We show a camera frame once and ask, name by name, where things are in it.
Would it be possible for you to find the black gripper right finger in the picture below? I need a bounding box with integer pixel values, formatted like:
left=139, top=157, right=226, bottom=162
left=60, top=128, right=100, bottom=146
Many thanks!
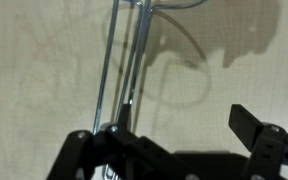
left=228, top=103, right=288, bottom=180

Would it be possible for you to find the chrome wire paper towel stand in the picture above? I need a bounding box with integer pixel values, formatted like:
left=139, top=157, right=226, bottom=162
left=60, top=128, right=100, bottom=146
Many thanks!
left=91, top=0, right=207, bottom=180

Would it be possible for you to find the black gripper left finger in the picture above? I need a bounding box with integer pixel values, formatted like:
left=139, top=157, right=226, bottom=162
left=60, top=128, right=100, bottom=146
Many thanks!
left=45, top=103, right=192, bottom=180

